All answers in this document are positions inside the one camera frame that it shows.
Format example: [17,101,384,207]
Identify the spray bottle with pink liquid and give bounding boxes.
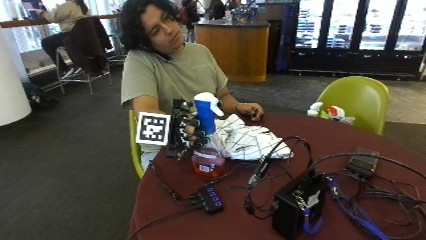
[190,91,227,179]

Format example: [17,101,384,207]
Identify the white and red soft toy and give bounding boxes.
[306,101,356,126]

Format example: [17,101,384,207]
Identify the black hub cable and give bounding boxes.
[125,161,206,240]

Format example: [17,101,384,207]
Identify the black hub with blue lights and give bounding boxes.
[195,185,226,215]

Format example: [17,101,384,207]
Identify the small black flat device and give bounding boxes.
[344,146,382,180]

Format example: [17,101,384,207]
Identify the tangle of black cables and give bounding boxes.
[310,151,426,240]

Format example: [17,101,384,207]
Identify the black box with white label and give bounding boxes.
[270,172,330,240]

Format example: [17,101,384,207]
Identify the metal chair with dark jacket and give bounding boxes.
[54,16,114,98]

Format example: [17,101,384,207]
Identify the black cable with thick plug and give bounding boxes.
[242,135,314,216]

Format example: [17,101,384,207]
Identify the dark bag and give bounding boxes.
[21,81,59,110]

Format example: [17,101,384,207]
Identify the wooden bar ledge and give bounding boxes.
[0,13,121,29]

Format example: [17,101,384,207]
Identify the the person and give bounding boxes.
[118,0,266,171]

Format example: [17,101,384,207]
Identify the green plastic chair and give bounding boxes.
[127,109,146,180]
[314,75,391,136]

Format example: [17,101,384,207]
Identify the round wooden counter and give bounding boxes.
[193,18,271,84]

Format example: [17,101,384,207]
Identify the blue lanyard strap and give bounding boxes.
[302,179,391,240]

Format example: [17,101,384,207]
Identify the white cube with black markers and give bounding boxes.
[134,111,173,147]

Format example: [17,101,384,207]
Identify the glass-door display fridges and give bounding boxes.
[274,0,426,81]

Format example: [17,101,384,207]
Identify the white round pillar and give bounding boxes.
[0,26,33,128]

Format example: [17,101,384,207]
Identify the white cloth with black lines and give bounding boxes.
[214,113,294,161]

